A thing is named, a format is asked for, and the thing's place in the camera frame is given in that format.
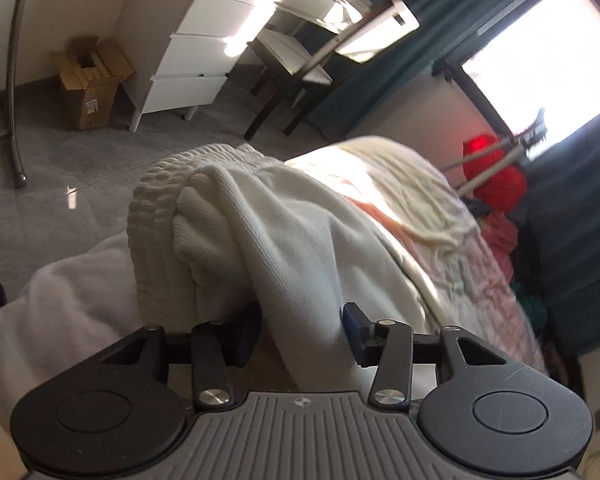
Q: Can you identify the cream white knit garment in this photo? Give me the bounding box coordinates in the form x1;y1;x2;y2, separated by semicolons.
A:
0;145;428;419

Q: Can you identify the pink pastel bed blanket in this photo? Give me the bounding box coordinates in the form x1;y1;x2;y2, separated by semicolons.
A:
286;136;546;372

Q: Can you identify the green garment on pile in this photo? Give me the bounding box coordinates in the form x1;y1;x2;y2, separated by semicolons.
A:
509;280;548;333

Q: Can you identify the pink garment on pile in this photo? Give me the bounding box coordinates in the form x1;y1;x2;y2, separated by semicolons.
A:
478;211;518;282

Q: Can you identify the red garment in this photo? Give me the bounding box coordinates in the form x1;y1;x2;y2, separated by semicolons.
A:
463;133;528;214

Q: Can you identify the teal curtain far side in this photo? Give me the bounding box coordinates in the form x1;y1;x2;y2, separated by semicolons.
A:
516;117;600;356

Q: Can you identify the black chair white seat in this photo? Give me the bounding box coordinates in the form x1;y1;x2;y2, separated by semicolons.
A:
242;0;397;142

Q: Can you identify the metal curved pole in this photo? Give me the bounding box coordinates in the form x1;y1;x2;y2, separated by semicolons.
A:
5;0;28;188

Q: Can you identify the white drawer dresser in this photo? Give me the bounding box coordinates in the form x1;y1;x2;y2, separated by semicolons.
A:
114;0;278;131

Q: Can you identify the cardboard box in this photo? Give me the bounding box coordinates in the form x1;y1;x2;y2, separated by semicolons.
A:
52;37;134;131

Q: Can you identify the white air purifier box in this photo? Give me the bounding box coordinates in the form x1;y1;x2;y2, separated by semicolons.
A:
336;0;419;64

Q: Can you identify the white desk with drawer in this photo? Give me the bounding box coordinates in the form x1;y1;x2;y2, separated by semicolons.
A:
262;0;363;34

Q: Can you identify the teal curtain near desk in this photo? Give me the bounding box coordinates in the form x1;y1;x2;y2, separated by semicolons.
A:
308;0;515;139

